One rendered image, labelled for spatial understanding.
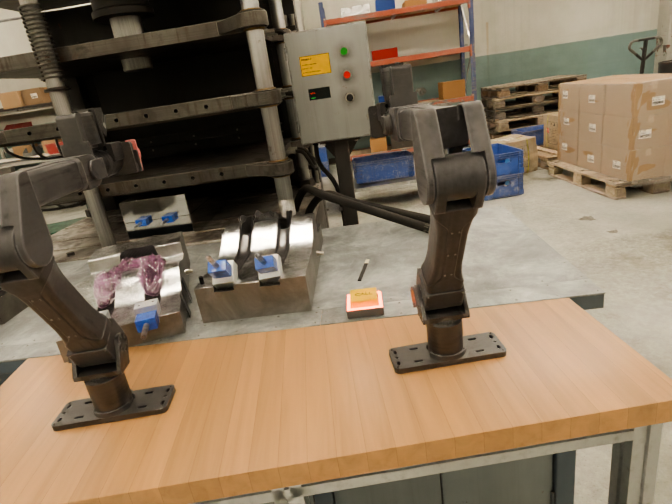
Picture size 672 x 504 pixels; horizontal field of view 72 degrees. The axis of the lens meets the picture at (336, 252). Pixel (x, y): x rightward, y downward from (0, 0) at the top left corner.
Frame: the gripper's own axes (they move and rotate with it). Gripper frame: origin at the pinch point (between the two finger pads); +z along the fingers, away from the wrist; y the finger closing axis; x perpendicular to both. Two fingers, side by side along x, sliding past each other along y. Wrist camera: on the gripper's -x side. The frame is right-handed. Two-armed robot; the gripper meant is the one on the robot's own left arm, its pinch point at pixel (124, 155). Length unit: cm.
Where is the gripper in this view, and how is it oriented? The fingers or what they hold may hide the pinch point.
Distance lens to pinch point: 118.0
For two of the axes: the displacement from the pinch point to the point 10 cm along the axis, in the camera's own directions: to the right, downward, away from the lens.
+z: -0.7, -3.2, 9.4
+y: -9.9, 1.6, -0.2
